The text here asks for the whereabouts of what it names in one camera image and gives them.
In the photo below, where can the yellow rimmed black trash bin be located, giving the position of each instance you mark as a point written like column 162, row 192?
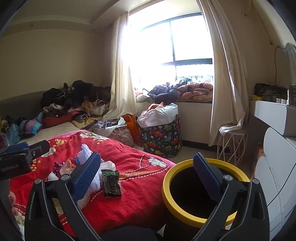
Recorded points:
column 185, row 196

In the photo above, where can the white wire side table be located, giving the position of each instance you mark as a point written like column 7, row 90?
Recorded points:
column 232, row 145

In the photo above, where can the dinosaur print laundry basket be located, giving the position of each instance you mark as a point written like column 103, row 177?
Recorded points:
column 159, row 130

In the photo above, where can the orange bag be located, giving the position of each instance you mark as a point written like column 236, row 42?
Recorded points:
column 132, row 126

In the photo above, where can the pile of dark clothes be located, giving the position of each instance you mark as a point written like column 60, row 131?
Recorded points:
column 92, row 99

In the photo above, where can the floral fabric bag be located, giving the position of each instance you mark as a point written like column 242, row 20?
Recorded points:
column 123, row 135

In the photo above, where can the dark blue jacket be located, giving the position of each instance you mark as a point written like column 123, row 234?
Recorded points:
column 163, row 93

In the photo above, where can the left cream curtain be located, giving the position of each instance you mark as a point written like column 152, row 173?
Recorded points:
column 122, row 93

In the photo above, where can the right cream curtain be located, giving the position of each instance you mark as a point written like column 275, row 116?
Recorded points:
column 230, row 104

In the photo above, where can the vanity mirror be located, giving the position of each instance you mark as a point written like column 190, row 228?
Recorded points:
column 285, row 65

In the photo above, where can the cream curtain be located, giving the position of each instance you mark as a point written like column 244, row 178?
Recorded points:
column 230, row 104
column 122, row 93

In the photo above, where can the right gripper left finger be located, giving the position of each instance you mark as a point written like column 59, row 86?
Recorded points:
column 42, row 221

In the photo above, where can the green black snack wrapper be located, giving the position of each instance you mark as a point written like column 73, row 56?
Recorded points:
column 111, row 185

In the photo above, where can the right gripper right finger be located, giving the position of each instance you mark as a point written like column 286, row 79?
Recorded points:
column 241, row 212

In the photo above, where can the red floral bed blanket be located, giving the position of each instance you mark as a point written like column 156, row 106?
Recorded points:
column 140, row 174

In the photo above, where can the orange patterned folded quilt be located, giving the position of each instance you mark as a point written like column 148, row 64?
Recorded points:
column 202, row 91

